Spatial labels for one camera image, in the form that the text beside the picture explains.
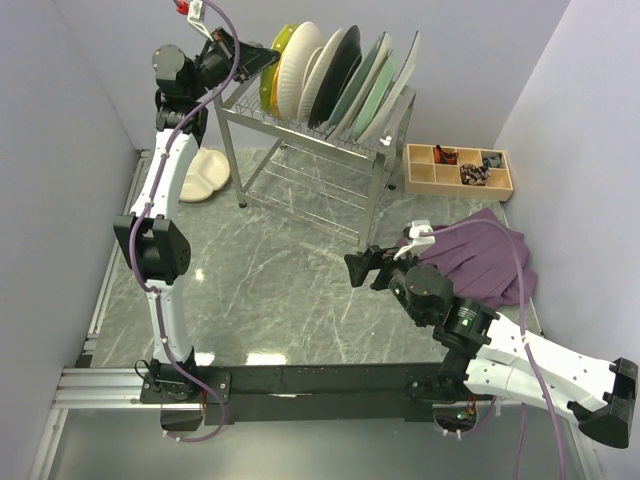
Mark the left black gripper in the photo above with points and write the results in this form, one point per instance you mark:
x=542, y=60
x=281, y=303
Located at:
x=252, y=59

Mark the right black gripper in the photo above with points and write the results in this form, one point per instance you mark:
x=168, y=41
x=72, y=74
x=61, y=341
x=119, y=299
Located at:
x=377, y=258

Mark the floral patterned plate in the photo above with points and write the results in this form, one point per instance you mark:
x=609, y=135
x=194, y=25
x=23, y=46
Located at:
x=317, y=75
x=305, y=41

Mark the dark brown rimmed plate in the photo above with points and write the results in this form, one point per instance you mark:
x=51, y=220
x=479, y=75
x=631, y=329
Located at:
x=342, y=67

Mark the cream divided plate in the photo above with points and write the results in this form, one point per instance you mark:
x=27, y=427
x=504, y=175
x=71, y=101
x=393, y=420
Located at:
x=208, y=172

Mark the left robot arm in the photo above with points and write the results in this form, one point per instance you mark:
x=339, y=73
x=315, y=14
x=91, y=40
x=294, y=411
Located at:
x=155, y=249

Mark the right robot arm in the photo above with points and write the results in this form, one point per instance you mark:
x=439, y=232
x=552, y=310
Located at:
x=488, y=354

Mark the steel dish rack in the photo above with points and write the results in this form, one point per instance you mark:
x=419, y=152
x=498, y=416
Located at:
x=333, y=186

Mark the dark teal round plate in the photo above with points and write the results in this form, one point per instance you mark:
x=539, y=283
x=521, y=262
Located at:
x=358, y=87

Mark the wooden compartment tray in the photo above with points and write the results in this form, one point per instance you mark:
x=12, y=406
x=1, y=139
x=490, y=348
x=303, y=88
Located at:
x=424, y=176

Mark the purple cloth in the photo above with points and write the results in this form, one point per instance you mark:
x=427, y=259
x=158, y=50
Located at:
x=484, y=265

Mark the black base beam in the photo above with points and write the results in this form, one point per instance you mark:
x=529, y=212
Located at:
x=250, y=393

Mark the light green plate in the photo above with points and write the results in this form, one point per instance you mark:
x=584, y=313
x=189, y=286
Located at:
x=374, y=97

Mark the cream square plate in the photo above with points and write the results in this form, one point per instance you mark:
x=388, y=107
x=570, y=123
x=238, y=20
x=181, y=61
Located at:
x=382, y=53

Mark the orange black item in tray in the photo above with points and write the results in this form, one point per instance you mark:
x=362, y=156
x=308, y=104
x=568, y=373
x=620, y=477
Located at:
x=445, y=156

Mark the patterned cloth item in tray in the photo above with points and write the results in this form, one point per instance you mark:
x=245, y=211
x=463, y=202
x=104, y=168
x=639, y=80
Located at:
x=474, y=175

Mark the white square plate black rim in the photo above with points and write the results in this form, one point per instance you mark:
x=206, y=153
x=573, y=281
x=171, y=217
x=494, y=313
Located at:
x=401, y=81

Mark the grey item in tray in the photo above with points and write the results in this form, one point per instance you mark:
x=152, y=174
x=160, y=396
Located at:
x=493, y=161

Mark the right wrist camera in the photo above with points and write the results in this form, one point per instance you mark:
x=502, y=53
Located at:
x=417, y=237

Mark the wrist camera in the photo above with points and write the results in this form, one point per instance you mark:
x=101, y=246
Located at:
x=417, y=237
x=194, y=11

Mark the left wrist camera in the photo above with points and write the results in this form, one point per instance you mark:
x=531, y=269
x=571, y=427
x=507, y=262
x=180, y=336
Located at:
x=194, y=11

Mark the aluminium rail frame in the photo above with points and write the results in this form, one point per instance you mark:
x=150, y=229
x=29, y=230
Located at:
x=83, y=387

